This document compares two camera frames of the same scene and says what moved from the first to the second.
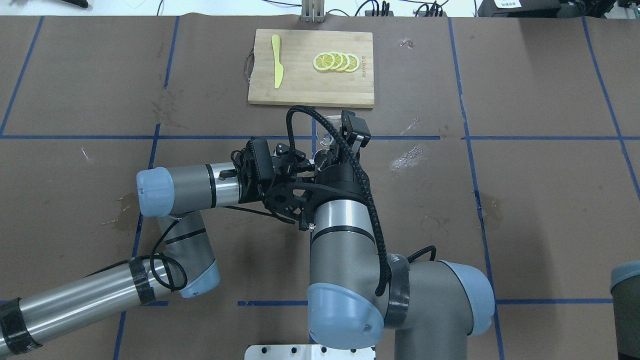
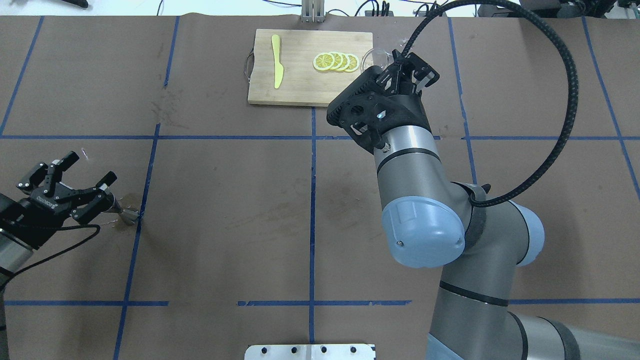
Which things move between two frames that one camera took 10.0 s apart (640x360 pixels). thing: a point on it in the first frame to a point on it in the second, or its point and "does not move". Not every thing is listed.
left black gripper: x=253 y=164 to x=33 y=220
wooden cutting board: x=313 y=68 does not move
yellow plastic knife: x=279 y=68 does not move
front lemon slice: x=323 y=61 does not move
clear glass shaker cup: x=326 y=134 to x=377 y=57
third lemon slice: x=346 y=61 does not move
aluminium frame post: x=312 y=11 does not move
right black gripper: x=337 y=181 to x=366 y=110
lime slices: x=354 y=63 does not move
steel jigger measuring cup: x=324 y=158 to x=128 y=216
